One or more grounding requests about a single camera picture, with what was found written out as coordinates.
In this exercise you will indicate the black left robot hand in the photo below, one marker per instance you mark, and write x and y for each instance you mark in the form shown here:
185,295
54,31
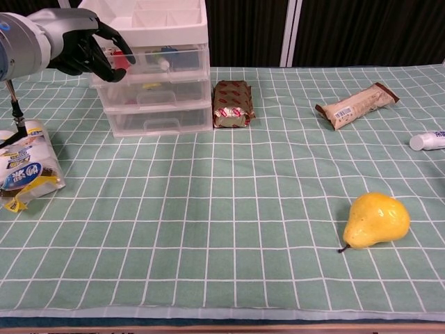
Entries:
80,48

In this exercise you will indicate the red plastic cup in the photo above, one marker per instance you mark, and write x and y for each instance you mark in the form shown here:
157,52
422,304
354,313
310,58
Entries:
120,60

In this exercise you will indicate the white plastic drawer cabinet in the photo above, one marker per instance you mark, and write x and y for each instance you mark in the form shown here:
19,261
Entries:
167,28

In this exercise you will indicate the clear drawer holding small items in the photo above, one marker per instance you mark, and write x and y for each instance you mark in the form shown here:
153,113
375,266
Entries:
194,66

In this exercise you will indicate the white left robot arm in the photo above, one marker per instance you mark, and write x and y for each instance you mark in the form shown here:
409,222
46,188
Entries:
19,45

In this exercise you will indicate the empty clear drawer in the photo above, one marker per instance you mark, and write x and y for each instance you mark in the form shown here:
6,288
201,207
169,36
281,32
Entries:
194,120

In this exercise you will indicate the white die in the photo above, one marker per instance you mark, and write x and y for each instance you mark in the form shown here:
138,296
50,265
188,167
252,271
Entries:
110,52

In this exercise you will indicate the blurry yellow-brown object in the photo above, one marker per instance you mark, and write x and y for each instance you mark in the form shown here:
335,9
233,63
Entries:
149,85

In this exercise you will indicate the green white tube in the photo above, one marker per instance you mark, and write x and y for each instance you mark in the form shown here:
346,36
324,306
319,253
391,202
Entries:
160,60

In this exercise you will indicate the blue binder clip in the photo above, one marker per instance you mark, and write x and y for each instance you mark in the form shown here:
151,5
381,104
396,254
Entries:
175,55

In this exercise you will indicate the wrapped tissue roll pack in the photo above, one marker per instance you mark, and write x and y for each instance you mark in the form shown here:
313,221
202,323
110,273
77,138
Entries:
29,167

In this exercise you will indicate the gold wrapped snack pack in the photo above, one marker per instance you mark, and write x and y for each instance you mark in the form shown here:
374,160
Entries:
233,101

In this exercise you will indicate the green checkered tablecloth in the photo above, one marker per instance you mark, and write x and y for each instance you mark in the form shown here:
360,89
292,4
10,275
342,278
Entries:
222,195

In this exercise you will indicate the beige brown snack bar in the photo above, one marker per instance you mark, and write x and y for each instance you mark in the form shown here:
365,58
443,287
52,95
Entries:
354,106

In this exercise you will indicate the black pleated curtain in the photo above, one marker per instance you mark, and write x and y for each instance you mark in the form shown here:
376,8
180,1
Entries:
365,31

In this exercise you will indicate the blue under cloth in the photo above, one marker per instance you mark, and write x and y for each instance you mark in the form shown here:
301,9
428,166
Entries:
222,313

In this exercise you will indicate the yellow pear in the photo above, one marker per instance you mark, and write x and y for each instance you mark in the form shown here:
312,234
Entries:
377,222

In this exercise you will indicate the white plastic bottle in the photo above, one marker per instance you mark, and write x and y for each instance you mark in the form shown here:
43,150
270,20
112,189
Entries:
426,141

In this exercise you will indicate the thin white frame post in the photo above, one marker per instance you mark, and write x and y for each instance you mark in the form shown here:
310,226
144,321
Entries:
62,3

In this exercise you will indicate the wide white frame post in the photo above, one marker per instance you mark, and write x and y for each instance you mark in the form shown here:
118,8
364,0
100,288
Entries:
291,31

